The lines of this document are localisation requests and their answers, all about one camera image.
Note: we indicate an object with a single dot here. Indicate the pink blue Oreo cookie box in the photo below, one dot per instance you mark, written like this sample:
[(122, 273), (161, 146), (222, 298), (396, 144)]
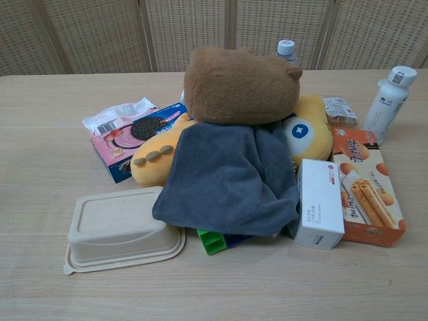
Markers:
[(113, 147)]

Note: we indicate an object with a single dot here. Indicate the clear wrapped pastry packet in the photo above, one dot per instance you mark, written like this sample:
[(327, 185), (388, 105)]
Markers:
[(339, 110)]

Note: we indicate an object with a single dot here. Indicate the yellow plush dinosaur toy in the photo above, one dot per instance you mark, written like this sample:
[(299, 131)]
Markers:
[(311, 133)]

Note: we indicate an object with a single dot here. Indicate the white opaque drink bottle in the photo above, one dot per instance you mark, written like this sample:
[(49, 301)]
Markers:
[(388, 103)]

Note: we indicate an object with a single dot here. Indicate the green toy building block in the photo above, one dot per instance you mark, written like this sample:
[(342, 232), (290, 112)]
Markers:
[(210, 241)]

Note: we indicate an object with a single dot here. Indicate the beige lidded food container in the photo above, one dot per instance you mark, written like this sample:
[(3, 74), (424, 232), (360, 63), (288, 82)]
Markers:
[(110, 227)]

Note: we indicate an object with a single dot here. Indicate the grey microfibre towel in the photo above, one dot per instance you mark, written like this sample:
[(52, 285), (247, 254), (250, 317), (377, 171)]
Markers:
[(220, 180)]

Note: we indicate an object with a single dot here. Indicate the blue toy building block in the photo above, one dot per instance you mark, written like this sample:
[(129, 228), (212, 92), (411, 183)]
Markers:
[(238, 240)]

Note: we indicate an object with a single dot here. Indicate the orange egg roll box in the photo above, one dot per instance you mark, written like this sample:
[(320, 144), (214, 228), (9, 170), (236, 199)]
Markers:
[(368, 187)]

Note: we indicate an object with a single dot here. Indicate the brown plush capybara toy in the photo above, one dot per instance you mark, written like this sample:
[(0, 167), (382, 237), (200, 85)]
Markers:
[(240, 90)]

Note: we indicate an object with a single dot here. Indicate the white small carton box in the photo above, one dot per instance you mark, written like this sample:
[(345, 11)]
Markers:
[(321, 204)]

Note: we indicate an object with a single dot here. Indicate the woven rattan folding screen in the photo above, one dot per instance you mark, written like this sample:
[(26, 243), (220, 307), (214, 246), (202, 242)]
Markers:
[(133, 33)]

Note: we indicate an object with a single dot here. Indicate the white pink snack packet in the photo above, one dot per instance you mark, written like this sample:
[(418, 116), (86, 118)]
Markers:
[(110, 117)]

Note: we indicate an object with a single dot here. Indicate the clear water bottle white cap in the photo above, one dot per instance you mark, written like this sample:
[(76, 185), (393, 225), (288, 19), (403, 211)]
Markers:
[(287, 51)]

